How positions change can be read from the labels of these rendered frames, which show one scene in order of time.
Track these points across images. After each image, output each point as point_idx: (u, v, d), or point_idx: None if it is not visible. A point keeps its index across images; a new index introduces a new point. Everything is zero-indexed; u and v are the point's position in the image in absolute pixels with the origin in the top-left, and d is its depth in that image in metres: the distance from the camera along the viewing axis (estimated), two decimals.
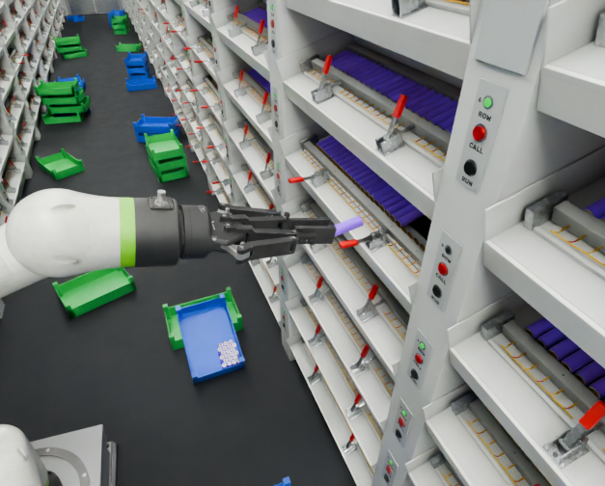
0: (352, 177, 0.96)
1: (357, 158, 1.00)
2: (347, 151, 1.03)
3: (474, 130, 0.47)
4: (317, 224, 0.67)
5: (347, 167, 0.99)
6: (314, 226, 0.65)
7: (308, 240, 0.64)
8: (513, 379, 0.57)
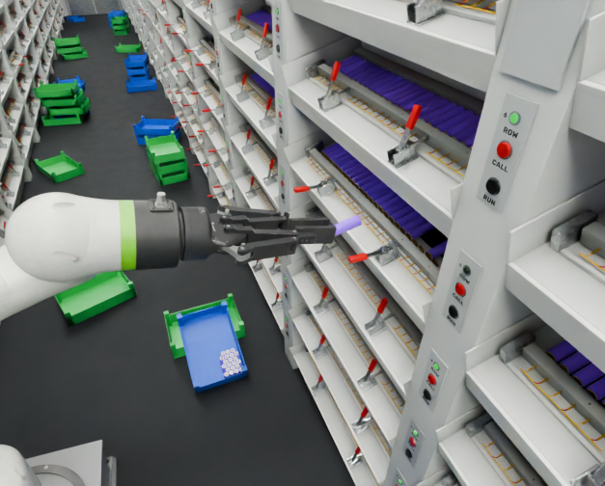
0: (360, 187, 0.94)
1: (365, 167, 0.97)
2: (354, 159, 1.00)
3: (498, 147, 0.44)
4: (317, 224, 0.67)
5: (355, 175, 0.97)
6: (314, 226, 0.65)
7: (308, 240, 0.64)
8: (536, 406, 0.54)
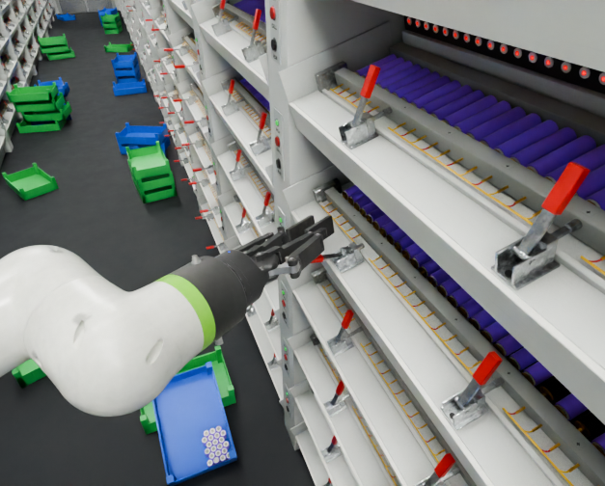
0: (411, 256, 0.60)
1: None
2: None
3: None
4: None
5: (400, 235, 0.63)
6: None
7: None
8: None
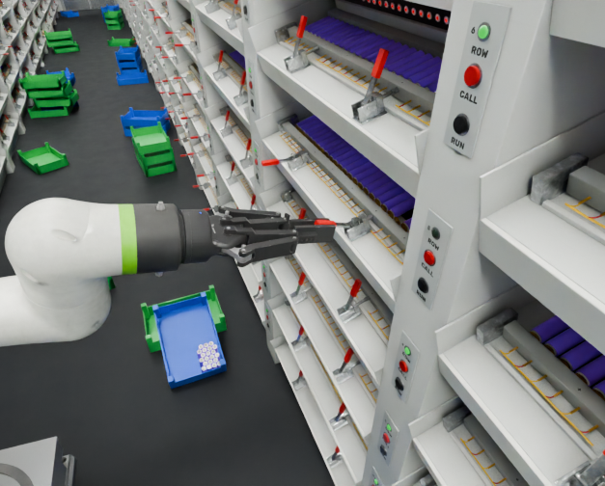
0: (334, 159, 0.86)
1: (340, 138, 0.89)
2: (329, 131, 0.93)
3: (465, 72, 0.36)
4: (318, 235, 0.67)
5: (329, 148, 0.89)
6: None
7: None
8: (516, 393, 0.46)
